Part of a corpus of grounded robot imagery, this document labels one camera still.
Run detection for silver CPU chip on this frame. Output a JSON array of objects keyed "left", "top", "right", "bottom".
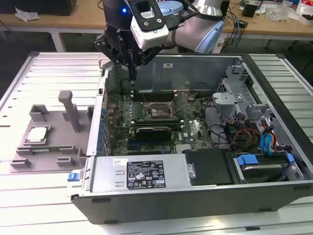
[{"left": 26, "top": 127, "right": 48, "bottom": 142}]

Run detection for silver metal drive cage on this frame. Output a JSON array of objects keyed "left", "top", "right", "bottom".
[{"left": 211, "top": 61, "right": 278, "bottom": 128}]

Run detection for grey plastic parts rack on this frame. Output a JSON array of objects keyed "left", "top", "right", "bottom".
[{"left": 9, "top": 90, "right": 95, "bottom": 173}]

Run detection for orange yellow wire bundle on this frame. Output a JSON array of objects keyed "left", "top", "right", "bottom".
[{"left": 228, "top": 128, "right": 262, "bottom": 149}]

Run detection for black power cable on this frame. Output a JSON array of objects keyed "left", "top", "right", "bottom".
[{"left": 202, "top": 97, "right": 235, "bottom": 149}]

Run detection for small black container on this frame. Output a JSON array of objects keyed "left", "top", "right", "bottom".
[{"left": 242, "top": 1, "right": 258, "bottom": 18}]

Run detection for white red bag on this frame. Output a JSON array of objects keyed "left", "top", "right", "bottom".
[{"left": 295, "top": 0, "right": 313, "bottom": 25}]

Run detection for wooden desk white legs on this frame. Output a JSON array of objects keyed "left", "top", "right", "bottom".
[{"left": 0, "top": 0, "right": 313, "bottom": 53}]

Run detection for green motherboard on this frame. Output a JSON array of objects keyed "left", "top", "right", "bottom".
[{"left": 105, "top": 89, "right": 214, "bottom": 156}]

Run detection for black open PC case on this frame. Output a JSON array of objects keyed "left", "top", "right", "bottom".
[{"left": 70, "top": 52, "right": 313, "bottom": 225}]

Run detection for black rating label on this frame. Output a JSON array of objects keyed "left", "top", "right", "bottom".
[{"left": 126, "top": 160, "right": 167, "bottom": 189}]

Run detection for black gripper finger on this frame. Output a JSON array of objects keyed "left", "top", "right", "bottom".
[
  {"left": 133, "top": 46, "right": 162, "bottom": 81},
  {"left": 94, "top": 32, "right": 133, "bottom": 81}
]

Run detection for CPU socket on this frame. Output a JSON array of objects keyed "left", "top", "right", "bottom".
[{"left": 146, "top": 100, "right": 176, "bottom": 120}]

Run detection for black flat bay cover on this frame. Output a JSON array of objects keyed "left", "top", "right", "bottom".
[{"left": 182, "top": 148, "right": 233, "bottom": 187}]

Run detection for black hard disk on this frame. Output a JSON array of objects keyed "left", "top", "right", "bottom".
[{"left": 241, "top": 158, "right": 291, "bottom": 184}]

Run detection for blue flat data cable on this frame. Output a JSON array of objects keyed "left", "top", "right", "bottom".
[{"left": 259, "top": 131, "right": 277, "bottom": 155}]

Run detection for silver finned chipset heatsink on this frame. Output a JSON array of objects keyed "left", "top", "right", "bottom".
[{"left": 176, "top": 143, "right": 196, "bottom": 154}]

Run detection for black graphics card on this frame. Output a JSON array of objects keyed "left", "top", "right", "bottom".
[{"left": 135, "top": 126, "right": 172, "bottom": 142}]

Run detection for blue disk carrier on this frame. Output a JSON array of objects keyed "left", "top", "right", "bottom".
[{"left": 233, "top": 153, "right": 295, "bottom": 184}]

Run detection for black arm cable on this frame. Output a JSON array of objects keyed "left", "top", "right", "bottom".
[{"left": 167, "top": 0, "right": 199, "bottom": 31}]

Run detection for silver power supply unit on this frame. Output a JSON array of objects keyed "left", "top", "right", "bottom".
[{"left": 90, "top": 154, "right": 194, "bottom": 194}]

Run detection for large black box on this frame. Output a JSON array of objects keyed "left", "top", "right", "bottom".
[{"left": 0, "top": 0, "right": 77, "bottom": 16}]

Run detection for clear plastic bags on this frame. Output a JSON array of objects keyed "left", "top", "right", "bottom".
[{"left": 266, "top": 2, "right": 298, "bottom": 22}]

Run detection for white crumpled plastic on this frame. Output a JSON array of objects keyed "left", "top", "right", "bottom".
[{"left": 14, "top": 6, "right": 40, "bottom": 23}]

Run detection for black round case part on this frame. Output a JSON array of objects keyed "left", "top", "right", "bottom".
[{"left": 120, "top": 78, "right": 133, "bottom": 95}]

